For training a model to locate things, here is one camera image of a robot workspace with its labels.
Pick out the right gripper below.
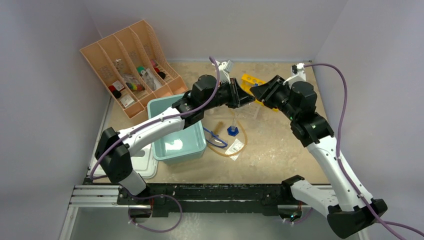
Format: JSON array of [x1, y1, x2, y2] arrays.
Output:
[[250, 75, 299, 121]]

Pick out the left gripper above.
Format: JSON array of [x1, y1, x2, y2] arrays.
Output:
[[202, 78, 255, 112]]

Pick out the tan bristle brush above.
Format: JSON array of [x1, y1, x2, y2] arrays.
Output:
[[212, 121, 224, 136]]

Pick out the blue safety glasses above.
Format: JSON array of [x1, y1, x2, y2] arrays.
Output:
[[203, 127, 228, 149]]

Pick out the teal plastic bin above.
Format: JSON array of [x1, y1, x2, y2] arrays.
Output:
[[147, 94, 207, 165]]

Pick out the tan rubber tubing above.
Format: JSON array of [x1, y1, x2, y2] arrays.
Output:
[[207, 109, 248, 158]]

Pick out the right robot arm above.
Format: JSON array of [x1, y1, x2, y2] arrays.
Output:
[[250, 75, 388, 239]]

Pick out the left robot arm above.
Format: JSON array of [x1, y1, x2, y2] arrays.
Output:
[[94, 74, 255, 205]]

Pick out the yellow test tube rack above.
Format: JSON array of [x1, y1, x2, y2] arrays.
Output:
[[241, 73, 266, 109]]

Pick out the white label packet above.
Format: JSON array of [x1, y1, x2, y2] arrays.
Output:
[[225, 138, 245, 161]]

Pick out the peach desk file organizer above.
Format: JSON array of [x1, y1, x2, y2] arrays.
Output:
[[80, 20, 188, 123]]

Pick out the white bin lid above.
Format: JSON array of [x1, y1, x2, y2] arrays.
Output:
[[87, 144, 158, 180]]

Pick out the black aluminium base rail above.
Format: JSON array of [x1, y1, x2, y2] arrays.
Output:
[[67, 183, 332, 220]]

